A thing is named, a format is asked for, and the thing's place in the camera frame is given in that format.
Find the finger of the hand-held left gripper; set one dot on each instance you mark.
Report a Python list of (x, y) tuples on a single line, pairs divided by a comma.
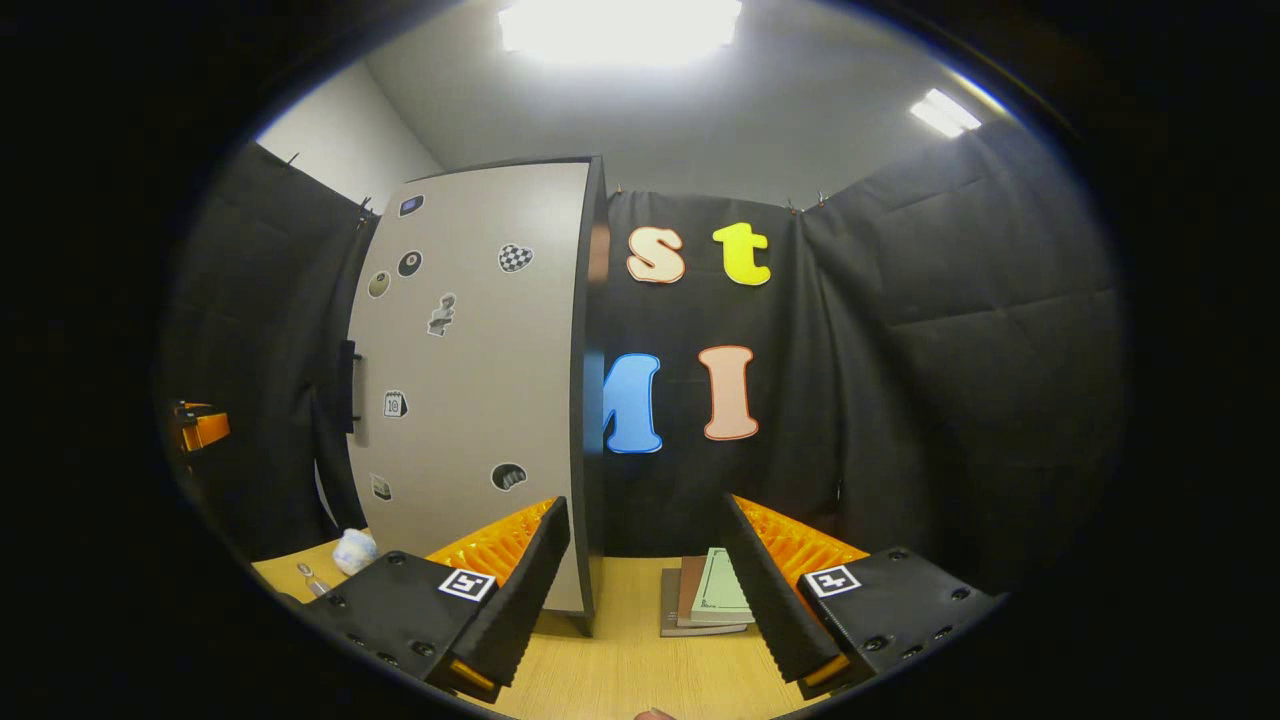
[(205, 430)]

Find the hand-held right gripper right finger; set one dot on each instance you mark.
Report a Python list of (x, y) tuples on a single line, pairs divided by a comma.
[(775, 610)]

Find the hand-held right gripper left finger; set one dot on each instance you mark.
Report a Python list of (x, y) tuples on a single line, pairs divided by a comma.
[(520, 610)]

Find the grey cabinet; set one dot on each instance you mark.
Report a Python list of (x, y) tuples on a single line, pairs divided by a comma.
[(592, 480)]

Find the clear bottle with pink label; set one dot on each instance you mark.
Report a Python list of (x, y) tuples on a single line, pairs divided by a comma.
[(312, 580)]

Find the grey cabinet door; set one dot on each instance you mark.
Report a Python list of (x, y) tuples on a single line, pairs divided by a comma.
[(470, 400)]

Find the brown book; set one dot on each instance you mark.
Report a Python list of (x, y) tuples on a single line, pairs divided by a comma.
[(690, 595)]

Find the black backdrop cloth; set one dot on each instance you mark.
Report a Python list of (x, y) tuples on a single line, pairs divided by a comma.
[(950, 380)]

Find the small ceiling light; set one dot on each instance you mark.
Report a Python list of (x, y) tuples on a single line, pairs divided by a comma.
[(945, 112)]

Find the large ceiling light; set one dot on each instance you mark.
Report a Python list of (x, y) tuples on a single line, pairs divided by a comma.
[(620, 30)]

